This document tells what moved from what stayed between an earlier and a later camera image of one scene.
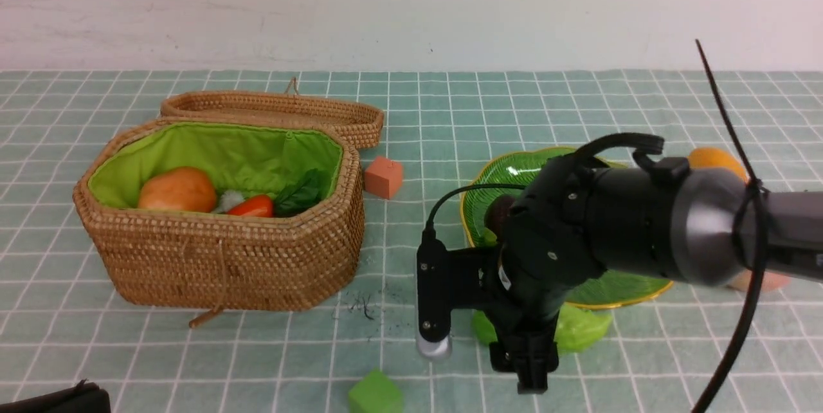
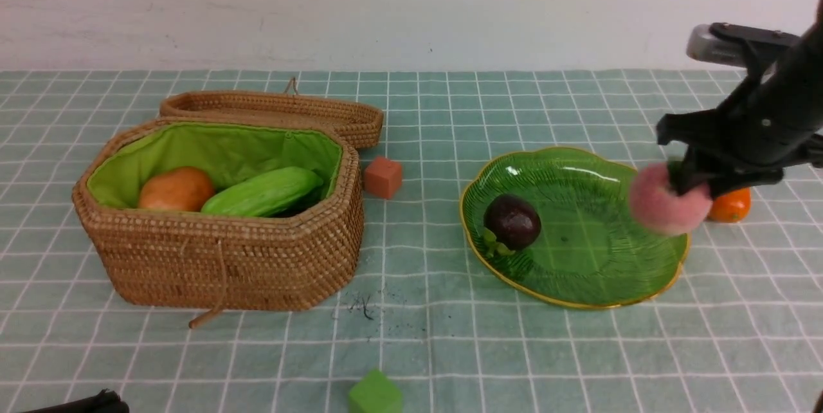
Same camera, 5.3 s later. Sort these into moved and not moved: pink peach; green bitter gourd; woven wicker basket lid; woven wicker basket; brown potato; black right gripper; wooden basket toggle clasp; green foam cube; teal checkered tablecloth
Moved: pink peach; green bitter gourd; black right gripper
Not moved: woven wicker basket; green foam cube; teal checkered tablecloth; wooden basket toggle clasp; brown potato; woven wicker basket lid
